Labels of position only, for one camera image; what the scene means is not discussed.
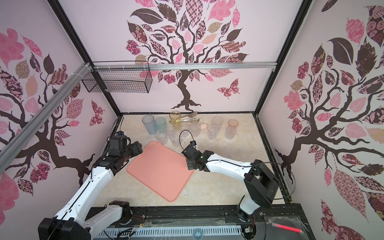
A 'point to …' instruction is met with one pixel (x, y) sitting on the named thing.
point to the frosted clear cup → (195, 128)
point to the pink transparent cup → (233, 122)
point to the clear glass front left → (160, 136)
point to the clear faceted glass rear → (217, 121)
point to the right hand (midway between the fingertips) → (194, 159)
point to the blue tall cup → (149, 122)
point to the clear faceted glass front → (212, 130)
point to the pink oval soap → (203, 126)
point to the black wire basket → (119, 77)
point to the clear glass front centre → (174, 137)
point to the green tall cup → (161, 123)
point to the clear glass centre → (184, 125)
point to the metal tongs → (190, 115)
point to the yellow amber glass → (175, 117)
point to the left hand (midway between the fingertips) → (136, 148)
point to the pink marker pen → (286, 227)
